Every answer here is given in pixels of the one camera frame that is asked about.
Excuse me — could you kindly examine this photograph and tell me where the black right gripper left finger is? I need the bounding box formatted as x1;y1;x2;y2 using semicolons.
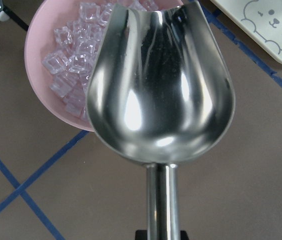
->
134;229;148;240

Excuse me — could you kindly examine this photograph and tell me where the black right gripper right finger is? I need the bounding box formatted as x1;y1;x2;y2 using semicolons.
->
180;230;189;240

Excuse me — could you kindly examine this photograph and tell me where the stainless steel ice scoop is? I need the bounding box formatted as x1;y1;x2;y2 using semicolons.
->
86;1;236;240

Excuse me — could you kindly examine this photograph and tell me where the pile of clear ice cubes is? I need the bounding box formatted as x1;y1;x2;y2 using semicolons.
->
42;0;164;119

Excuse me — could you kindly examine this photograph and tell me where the pink bowl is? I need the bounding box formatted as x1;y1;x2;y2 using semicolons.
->
24;0;93;132

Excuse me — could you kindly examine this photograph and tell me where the cream bear tray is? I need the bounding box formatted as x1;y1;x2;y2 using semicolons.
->
212;0;282;64

